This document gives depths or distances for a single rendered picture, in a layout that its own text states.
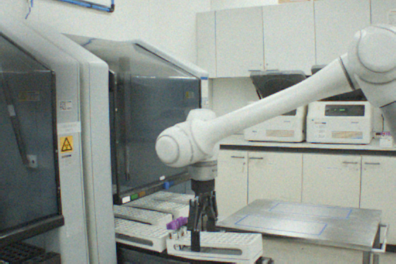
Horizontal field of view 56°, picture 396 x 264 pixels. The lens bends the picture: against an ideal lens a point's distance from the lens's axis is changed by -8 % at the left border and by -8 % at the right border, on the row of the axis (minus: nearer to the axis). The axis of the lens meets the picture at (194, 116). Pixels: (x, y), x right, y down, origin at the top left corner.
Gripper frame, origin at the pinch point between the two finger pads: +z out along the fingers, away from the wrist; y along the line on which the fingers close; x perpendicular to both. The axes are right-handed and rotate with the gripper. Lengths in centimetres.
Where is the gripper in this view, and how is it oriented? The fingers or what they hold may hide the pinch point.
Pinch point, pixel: (203, 238)
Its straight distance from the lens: 130.0
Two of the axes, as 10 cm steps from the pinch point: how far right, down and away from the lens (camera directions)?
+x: -8.8, -0.1, 4.8
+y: 4.8, -0.5, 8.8
